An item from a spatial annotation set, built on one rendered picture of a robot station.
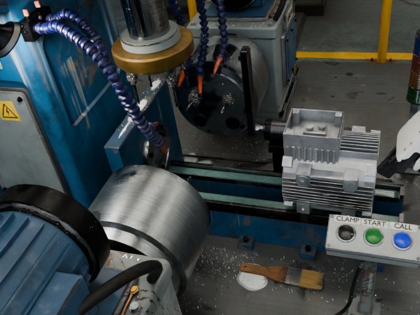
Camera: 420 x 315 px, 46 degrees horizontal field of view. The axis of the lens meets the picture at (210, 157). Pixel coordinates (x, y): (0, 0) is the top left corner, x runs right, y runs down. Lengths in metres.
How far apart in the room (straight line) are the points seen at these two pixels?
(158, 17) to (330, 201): 0.54
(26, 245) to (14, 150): 0.61
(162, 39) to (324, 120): 0.41
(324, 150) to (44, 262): 0.65
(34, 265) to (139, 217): 0.31
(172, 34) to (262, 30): 0.49
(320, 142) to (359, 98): 0.76
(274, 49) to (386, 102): 0.48
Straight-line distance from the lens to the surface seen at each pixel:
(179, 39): 1.09
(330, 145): 1.09
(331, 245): 0.98
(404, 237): 0.98
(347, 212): 1.14
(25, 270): 0.67
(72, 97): 1.20
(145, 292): 0.81
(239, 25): 1.54
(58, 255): 0.69
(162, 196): 0.97
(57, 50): 1.15
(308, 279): 1.24
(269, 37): 1.52
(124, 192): 0.98
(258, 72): 1.42
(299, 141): 1.09
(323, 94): 1.85
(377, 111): 1.77
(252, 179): 1.32
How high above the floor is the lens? 1.80
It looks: 39 degrees down
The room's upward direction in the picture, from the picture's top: 10 degrees counter-clockwise
